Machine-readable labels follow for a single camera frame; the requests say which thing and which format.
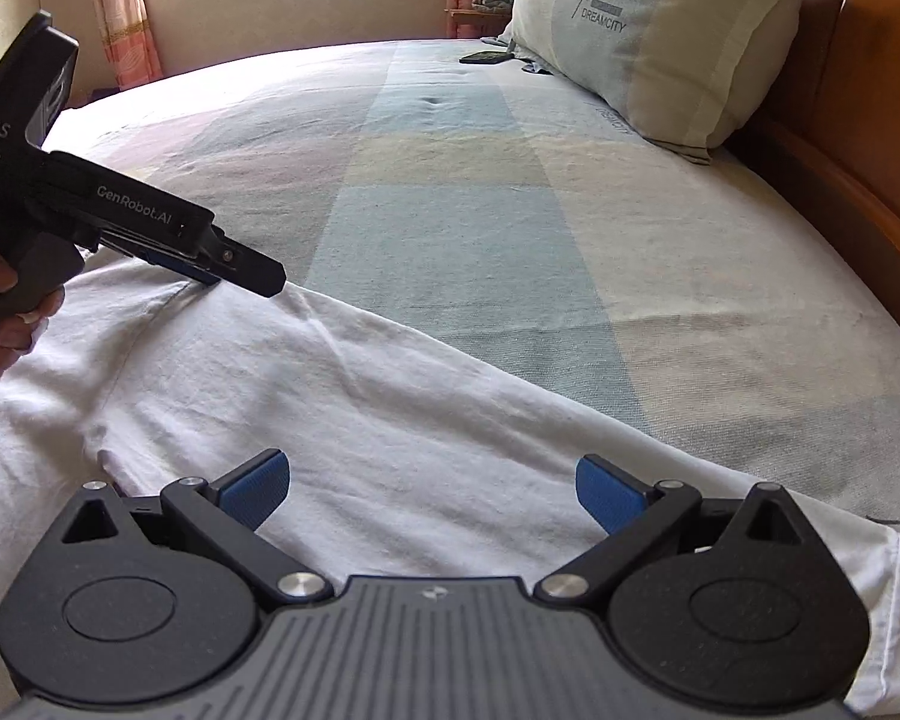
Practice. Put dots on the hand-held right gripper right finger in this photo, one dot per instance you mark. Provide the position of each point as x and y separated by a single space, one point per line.
607 499

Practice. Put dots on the white printed t-shirt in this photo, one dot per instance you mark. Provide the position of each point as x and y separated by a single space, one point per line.
345 405

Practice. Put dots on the wooden nightstand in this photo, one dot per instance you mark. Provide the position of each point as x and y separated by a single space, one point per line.
469 24

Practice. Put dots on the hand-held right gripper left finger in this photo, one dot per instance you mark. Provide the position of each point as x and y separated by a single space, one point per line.
259 487

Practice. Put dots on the large patchwork pillow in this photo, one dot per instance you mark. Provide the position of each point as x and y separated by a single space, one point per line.
645 37

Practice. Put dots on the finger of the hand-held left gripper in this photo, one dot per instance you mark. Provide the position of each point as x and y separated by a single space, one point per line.
172 264
255 270

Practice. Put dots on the grey bundle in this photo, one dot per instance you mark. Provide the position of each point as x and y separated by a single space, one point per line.
495 0

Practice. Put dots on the wooden headboard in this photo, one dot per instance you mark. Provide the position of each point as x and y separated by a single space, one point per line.
870 90

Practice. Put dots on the small black device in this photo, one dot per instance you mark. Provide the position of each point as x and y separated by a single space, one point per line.
486 57

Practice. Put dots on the grey blue cloth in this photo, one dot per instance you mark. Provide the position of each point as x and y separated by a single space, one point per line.
537 67

